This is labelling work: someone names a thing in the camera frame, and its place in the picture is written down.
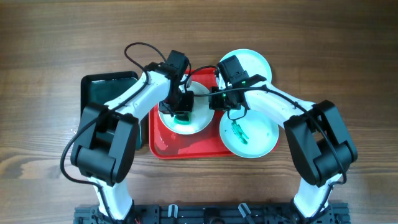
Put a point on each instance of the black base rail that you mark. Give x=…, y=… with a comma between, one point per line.
x=242, y=213

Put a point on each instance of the pale green plate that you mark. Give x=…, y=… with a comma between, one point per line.
x=248, y=134

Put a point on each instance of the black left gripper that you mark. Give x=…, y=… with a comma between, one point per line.
x=188, y=107

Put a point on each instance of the white ridged plate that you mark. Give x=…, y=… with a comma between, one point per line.
x=200, y=117

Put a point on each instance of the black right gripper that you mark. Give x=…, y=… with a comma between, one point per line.
x=216, y=105

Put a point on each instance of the green yellow sponge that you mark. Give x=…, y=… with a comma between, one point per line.
x=182, y=119

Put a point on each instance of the red plastic tray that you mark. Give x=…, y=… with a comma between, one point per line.
x=166, y=144

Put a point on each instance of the pale blue plate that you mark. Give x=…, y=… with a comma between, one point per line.
x=255, y=64

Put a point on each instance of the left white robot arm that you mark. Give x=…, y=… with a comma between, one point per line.
x=103, y=148

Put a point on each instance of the black water basin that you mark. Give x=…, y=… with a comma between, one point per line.
x=101, y=88

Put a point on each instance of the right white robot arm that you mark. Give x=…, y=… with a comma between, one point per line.
x=321, y=147

